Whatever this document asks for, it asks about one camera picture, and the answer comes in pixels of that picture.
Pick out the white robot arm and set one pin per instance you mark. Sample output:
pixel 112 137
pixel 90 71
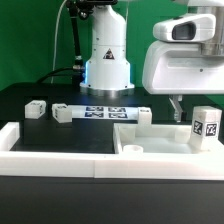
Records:
pixel 108 72

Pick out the white square tabletop part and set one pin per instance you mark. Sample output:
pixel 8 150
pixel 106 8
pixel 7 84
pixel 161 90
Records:
pixel 160 139

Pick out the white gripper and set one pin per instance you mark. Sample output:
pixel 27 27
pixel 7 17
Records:
pixel 179 69

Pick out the white fiducial tag strip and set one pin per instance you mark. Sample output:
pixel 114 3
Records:
pixel 103 112

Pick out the white U-shaped obstacle fence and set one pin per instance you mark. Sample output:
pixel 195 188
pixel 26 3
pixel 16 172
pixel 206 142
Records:
pixel 203 166

